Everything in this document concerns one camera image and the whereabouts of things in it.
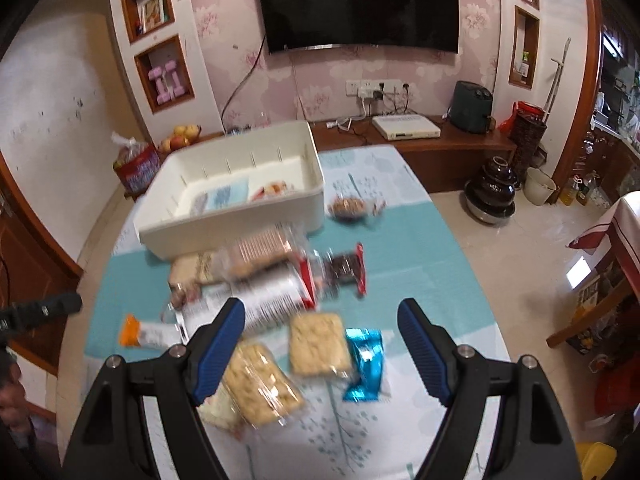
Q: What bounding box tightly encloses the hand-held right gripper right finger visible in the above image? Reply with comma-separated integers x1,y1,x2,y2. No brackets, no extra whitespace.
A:
397,297,583,480

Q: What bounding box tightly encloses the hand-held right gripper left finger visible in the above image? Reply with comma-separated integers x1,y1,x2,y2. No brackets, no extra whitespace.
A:
59,297,247,480

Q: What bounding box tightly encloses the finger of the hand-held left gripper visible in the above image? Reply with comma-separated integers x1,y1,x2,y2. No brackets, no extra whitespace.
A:
0,292,83,333

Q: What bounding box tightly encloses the long clear rice cracker packet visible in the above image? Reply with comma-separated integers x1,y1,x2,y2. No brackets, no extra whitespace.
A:
220,337,306,428

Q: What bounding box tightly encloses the pale white snack packet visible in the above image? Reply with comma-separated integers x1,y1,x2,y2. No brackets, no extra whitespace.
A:
197,385,246,431

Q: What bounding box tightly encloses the blue foil snack packet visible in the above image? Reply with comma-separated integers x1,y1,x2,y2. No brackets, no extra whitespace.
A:
341,327,393,403

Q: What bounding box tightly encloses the clear packet with white label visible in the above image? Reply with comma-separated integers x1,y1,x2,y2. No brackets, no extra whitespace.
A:
160,265,321,346

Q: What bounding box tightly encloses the orange white snack bar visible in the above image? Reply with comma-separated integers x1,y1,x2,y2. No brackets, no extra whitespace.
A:
119,314,183,350

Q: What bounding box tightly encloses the beige soda cracker packet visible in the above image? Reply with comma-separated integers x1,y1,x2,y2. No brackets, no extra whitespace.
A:
169,252,236,306

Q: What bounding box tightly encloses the square rice cracker packet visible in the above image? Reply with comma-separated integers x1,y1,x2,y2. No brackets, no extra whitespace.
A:
287,312,357,380

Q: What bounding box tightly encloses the clear bag of brown crackers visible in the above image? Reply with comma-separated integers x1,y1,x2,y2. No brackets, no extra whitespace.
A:
220,225,311,281

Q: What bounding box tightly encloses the red dark snack packet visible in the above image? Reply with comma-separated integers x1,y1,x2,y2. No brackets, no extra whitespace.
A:
300,242,368,306

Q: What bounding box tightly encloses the white plastic bin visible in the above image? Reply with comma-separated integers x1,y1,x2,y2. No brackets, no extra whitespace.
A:
137,120,326,261

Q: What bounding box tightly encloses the clear nut cluster packet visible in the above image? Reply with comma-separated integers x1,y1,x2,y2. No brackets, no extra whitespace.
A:
327,195,387,223

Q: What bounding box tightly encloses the person's left forearm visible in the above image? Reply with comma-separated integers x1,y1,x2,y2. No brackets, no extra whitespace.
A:
10,407,63,480

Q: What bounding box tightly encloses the person's left hand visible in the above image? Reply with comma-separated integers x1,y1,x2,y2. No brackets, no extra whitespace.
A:
0,357,31,443

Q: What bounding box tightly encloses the wooden door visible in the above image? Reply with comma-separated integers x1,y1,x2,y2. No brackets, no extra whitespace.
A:
0,155,83,376

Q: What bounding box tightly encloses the blue white snack packet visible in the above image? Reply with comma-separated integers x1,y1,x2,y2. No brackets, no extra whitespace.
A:
190,180,251,213

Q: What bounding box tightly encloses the clear bag with red pack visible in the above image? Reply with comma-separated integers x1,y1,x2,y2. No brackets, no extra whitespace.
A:
111,132,162,196

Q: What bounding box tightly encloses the red white apple chip packet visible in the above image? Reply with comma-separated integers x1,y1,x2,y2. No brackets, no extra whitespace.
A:
250,180,296,201

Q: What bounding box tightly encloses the dark ceramic jar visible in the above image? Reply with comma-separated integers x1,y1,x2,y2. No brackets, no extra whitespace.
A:
465,156,518,223

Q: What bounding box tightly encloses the low wooden cabinet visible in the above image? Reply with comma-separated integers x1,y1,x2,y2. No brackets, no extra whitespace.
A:
200,114,518,195

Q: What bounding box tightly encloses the white bucket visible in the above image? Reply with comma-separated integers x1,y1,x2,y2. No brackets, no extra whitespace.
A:
524,166,558,207

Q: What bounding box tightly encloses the yellow stool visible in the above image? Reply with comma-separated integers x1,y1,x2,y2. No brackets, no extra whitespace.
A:
575,441,618,480

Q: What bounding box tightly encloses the bowl of fruit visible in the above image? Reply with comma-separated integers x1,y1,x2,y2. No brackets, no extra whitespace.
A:
157,124,203,155

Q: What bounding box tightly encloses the red white cloth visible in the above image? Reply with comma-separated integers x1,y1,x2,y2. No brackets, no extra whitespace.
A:
567,192,640,281

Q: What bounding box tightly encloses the white set-top box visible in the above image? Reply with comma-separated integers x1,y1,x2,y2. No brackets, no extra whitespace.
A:
371,114,442,141

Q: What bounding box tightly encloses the dark wicker basket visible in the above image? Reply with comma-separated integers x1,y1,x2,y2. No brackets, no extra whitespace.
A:
511,110,548,176

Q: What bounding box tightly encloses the pink dumbbell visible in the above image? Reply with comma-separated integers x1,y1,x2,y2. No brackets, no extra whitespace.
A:
148,66,171,105
164,60,187,98

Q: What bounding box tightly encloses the dark green air fryer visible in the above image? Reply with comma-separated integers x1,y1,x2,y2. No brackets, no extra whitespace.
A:
450,80,493,135

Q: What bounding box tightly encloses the red plastic bag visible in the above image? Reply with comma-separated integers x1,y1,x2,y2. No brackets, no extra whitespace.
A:
499,101,543,133

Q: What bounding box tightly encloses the white wall outlet strip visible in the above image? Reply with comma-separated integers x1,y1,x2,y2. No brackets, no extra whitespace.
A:
345,79,403,98

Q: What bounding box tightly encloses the black television cable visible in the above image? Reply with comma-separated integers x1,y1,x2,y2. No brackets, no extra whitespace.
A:
220,35,268,133

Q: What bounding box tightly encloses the white wall niche shelf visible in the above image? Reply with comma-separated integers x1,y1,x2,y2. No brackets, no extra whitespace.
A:
500,0,543,91
107,0,201,136

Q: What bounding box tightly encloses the mop with grey handle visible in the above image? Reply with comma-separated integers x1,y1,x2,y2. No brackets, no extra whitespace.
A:
542,37,572,126

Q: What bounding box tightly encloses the white picture frame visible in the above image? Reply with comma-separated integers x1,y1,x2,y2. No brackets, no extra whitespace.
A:
136,0,166,33

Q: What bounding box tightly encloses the black wall television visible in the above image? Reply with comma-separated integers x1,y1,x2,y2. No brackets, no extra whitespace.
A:
254,0,460,56

